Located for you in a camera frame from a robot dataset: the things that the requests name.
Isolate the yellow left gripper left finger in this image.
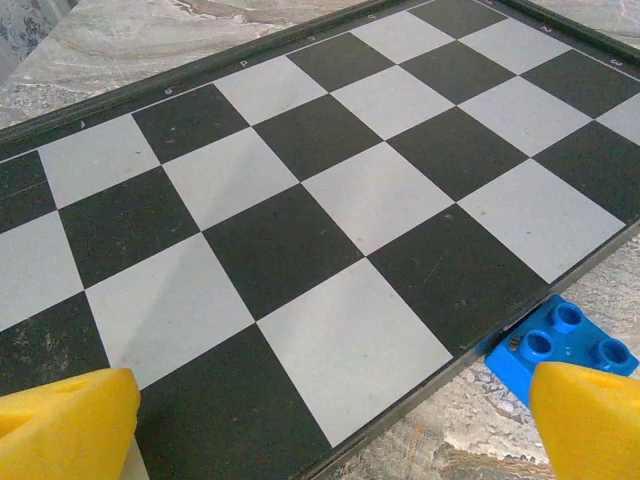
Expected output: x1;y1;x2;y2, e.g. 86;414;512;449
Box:
0;367;142;480

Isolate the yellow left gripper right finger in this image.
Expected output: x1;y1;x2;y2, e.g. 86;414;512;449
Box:
528;361;640;480

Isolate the blue toy brick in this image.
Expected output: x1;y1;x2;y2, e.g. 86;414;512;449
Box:
474;294;640;409

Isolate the black and white chessboard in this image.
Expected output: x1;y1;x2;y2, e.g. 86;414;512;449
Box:
0;0;640;480

